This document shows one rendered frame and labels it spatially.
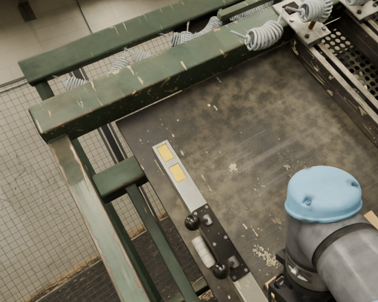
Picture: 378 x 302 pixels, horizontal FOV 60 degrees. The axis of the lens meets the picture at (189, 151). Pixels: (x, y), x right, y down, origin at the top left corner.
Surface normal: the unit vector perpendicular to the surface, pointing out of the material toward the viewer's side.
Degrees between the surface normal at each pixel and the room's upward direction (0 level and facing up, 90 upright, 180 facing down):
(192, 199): 59
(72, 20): 90
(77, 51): 90
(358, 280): 36
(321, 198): 28
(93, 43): 90
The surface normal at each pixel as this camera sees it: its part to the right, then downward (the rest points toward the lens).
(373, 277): -0.53, -0.63
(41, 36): 0.45, -0.04
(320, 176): -0.16, -0.80
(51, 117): 0.05, -0.42
